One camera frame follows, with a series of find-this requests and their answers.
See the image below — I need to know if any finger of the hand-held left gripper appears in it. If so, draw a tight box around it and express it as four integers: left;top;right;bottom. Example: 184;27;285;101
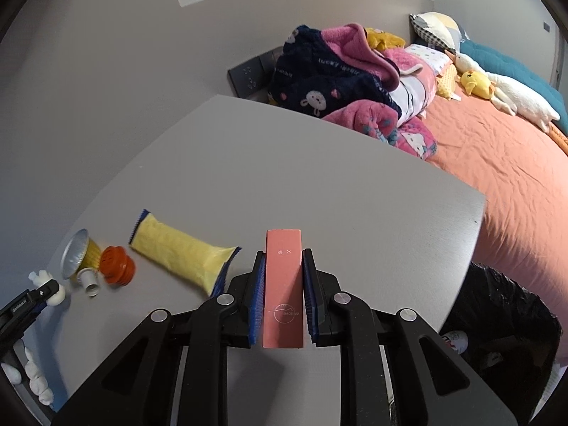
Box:
0;280;60;327
0;315;38;356

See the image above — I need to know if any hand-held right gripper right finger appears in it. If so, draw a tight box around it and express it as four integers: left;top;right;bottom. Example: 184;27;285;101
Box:
303;248;518;426

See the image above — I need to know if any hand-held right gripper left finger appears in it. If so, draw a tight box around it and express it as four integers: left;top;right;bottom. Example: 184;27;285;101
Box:
51;251;267;426

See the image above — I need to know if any pink rectangular box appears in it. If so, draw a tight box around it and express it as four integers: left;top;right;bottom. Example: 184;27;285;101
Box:
262;229;307;349

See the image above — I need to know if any trash bin with black bag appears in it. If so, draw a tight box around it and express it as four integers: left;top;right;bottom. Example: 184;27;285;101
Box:
439;262;562;424

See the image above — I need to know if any small white bottle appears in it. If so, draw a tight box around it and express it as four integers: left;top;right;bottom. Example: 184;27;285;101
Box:
79;268;104;298

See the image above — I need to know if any round foil bowl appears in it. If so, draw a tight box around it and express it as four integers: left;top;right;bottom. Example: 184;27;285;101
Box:
60;228;105;280

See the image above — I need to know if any orange ribbed cap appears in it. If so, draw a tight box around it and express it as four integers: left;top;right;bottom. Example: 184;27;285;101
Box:
98;245;136;285

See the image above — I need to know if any yellow snack packet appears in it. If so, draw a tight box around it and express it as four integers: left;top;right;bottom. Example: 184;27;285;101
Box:
128;208;242;298

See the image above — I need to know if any pink cartoon print blanket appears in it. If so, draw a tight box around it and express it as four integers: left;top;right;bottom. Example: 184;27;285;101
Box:
322;100;438;160

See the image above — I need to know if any navy cartoon blanket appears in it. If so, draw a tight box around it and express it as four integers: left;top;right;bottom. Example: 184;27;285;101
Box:
266;24;402;120

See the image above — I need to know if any bed with orange sheet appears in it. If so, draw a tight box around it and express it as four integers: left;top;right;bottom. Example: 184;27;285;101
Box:
417;93;568;316

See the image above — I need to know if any white pink striped blanket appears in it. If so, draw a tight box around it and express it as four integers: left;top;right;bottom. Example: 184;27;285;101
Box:
395;49;438;129

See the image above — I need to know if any yellow dotted cushion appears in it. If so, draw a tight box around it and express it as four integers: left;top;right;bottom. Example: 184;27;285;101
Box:
435;64;462;100

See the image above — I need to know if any pink fleece blanket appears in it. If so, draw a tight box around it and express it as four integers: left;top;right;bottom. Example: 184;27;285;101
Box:
319;22;424;94

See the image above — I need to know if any white dotted pillow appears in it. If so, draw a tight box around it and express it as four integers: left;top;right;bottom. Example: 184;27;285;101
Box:
404;43;453;76

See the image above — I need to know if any yellow plush toy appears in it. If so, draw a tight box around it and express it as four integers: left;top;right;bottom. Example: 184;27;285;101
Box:
366;27;406;51

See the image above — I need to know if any yellow duck plush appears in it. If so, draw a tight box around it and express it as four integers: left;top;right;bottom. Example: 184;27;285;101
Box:
459;70;495;100

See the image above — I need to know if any white goose plush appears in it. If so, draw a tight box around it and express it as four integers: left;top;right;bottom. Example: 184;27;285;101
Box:
446;51;561;133

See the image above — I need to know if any checkered pillow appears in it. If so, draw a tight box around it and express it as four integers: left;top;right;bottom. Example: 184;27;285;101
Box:
409;11;469;54

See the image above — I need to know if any teal pillow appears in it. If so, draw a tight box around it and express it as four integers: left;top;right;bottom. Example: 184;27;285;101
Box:
459;38;564;107

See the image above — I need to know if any grey door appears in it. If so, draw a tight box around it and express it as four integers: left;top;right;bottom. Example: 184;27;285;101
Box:
550;31;568;92

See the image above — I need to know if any dark wall socket panel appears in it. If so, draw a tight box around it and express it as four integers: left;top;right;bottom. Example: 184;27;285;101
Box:
228;47;285;98

